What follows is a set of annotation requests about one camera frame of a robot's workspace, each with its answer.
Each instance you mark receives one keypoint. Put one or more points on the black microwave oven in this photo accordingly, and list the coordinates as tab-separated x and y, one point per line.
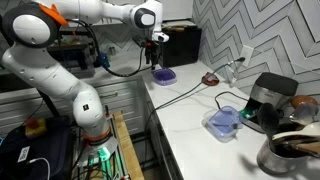
182	48

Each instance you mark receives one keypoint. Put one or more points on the steel utensil holder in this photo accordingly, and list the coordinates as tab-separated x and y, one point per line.
275	160

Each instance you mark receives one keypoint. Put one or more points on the red round jar lid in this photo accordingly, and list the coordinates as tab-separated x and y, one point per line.
210	80

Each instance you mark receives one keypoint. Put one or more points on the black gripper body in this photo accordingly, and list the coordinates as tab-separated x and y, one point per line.
151	52

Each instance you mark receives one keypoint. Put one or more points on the wooden board on cart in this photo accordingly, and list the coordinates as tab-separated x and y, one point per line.
130	158

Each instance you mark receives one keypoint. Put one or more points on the brown round utensil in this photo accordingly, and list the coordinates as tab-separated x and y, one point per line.
299	99

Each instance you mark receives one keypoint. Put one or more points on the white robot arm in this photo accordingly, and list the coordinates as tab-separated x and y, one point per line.
35	25

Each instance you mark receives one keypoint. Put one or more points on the red emergency stop button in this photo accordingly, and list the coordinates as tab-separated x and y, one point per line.
35	127

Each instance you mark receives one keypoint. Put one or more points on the purple plastic container near microwave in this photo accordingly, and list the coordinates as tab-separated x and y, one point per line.
164	77

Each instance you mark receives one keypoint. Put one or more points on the black silver coffee maker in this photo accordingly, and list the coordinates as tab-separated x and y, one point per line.
268	88

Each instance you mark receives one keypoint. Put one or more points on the white ladle utensil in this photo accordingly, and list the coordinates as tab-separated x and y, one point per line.
312	130

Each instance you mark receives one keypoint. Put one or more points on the black bag with label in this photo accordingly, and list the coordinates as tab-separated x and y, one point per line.
49	154

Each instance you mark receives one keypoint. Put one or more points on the white wall outlet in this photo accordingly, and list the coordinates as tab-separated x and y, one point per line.
246	52

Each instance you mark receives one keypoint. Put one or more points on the black spoon utensil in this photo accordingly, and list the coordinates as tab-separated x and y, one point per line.
268	119

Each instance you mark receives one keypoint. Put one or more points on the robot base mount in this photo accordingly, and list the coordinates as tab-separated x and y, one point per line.
94	154

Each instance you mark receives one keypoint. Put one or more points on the purple lidded container by coffeemaker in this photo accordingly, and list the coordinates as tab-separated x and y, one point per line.
223	124

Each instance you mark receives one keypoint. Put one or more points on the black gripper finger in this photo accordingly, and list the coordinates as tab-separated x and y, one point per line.
155	64
148	64

